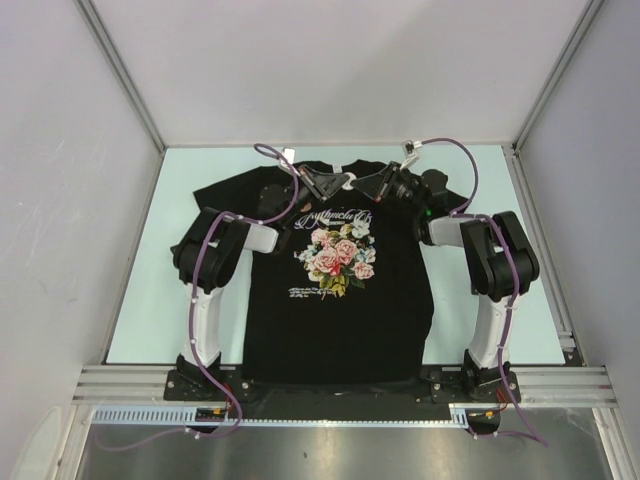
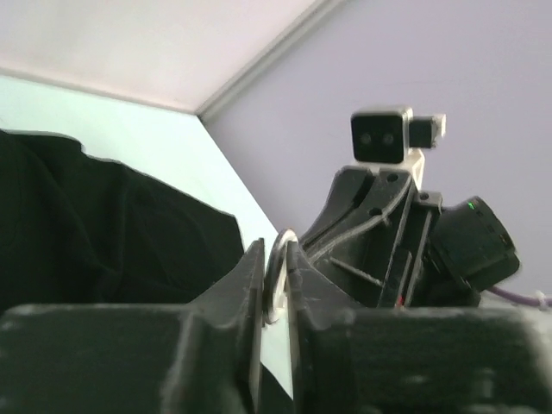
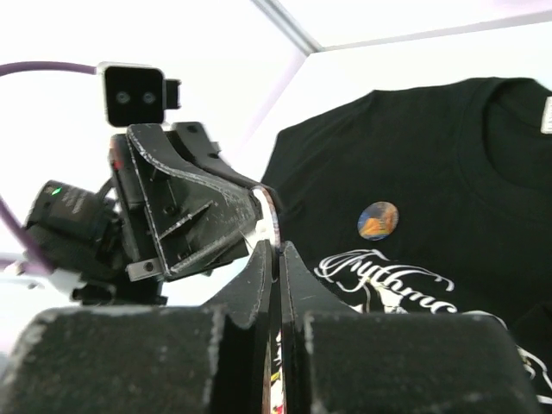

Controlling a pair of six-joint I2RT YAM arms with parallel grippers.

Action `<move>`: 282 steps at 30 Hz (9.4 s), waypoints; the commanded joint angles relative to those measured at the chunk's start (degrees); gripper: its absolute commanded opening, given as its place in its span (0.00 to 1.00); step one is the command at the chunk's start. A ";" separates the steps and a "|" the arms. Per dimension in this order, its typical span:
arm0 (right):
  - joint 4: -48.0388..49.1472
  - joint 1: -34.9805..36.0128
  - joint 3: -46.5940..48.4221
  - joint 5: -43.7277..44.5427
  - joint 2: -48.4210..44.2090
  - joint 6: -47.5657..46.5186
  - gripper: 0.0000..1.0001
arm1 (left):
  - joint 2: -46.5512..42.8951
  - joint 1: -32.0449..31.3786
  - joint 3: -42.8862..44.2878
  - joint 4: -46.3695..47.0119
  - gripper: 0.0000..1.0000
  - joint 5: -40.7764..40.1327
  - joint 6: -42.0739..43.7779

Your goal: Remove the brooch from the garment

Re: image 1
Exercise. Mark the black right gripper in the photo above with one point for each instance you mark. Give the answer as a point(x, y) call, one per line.
point(376, 185)

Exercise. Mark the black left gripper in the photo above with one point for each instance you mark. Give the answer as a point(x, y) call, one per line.
point(320, 186)

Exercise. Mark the round pale brooch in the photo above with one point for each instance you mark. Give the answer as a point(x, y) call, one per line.
point(348, 184)

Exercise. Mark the black floral print t-shirt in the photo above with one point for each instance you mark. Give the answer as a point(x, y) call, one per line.
point(347, 300)

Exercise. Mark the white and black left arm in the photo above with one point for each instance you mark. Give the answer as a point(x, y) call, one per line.
point(208, 254)

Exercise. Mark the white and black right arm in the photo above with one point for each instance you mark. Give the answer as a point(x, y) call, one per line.
point(500, 260)

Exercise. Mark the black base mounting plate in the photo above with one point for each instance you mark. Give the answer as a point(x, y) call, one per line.
point(436, 383)

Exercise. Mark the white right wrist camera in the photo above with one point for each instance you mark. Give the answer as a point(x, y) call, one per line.
point(411, 153)

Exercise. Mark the aluminium front rail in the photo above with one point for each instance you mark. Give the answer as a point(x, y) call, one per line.
point(540, 386)

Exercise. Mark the white slotted cable duct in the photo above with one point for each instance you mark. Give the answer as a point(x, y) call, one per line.
point(192, 417)

